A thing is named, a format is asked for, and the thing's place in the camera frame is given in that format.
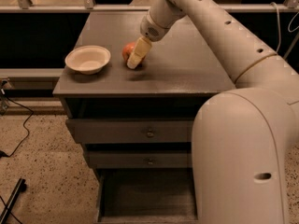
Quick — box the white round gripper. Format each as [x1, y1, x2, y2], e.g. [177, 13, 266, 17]
[127, 12, 169, 69]

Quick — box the red apple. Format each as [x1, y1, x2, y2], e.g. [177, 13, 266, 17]
[122, 42, 135, 62]

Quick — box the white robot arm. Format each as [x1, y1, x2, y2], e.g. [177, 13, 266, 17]
[127, 0, 299, 224]

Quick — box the gray wooden drawer cabinet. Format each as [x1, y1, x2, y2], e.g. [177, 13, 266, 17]
[52, 10, 236, 224]

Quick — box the gray top drawer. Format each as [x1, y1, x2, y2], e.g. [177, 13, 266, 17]
[66, 119, 192, 144]

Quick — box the gray middle drawer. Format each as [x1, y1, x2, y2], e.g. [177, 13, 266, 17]
[84, 151, 192, 169]

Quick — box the gray open bottom drawer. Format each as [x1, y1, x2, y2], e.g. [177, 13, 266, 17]
[94, 169, 199, 224]

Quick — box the beige paper bowl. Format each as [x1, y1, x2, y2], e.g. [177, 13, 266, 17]
[64, 46, 111, 75]

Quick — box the black bar on floor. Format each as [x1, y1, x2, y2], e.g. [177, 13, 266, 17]
[0, 178, 26, 224]

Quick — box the metal railing frame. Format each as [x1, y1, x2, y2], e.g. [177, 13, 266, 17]
[0, 0, 299, 91]

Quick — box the white hanging cable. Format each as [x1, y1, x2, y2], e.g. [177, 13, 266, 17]
[270, 2, 283, 54]

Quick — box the black floor cable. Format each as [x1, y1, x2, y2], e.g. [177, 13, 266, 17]
[0, 87, 35, 159]

